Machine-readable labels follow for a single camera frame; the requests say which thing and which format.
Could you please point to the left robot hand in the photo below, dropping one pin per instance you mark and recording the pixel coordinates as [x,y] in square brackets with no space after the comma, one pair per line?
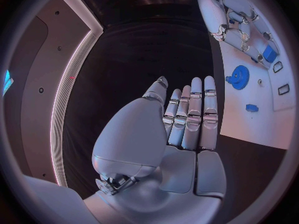
[140,134]

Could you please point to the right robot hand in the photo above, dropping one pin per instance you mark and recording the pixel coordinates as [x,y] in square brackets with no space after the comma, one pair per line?
[213,13]

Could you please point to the white task board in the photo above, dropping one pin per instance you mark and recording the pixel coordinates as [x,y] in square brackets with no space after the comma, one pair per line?
[254,119]

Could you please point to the blue peg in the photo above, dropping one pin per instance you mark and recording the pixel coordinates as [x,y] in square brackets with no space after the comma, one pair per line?
[231,21]

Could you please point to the blue gear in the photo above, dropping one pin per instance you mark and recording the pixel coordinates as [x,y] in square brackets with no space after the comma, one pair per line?
[238,77]

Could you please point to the blue block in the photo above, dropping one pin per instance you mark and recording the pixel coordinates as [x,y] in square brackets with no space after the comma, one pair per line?
[269,53]

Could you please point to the small blue plug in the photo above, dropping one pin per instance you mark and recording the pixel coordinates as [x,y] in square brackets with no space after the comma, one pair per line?
[251,107]

